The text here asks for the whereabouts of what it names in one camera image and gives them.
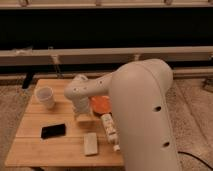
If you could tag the wooden table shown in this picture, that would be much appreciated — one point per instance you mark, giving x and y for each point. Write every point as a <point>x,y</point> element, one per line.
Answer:
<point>30,150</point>

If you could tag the white paper cup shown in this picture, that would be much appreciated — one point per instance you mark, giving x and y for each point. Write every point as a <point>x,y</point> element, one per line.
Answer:
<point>44,95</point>

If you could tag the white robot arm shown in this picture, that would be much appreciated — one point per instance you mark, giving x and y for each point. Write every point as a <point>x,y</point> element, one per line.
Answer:
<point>137,96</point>

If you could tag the orange plate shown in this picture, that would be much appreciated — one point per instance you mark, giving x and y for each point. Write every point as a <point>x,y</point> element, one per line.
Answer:
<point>100,104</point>

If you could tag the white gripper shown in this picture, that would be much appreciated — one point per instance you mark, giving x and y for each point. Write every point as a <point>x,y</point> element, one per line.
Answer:
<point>81,108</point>

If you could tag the white plastic bottle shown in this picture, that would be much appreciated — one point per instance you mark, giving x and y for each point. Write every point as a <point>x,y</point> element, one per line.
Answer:
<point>110,131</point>

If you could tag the white sponge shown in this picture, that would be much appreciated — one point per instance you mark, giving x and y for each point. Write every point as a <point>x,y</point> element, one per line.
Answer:
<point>90,144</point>

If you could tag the black rectangular sponge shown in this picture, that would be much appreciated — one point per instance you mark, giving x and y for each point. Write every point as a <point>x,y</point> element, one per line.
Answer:
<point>53,131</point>

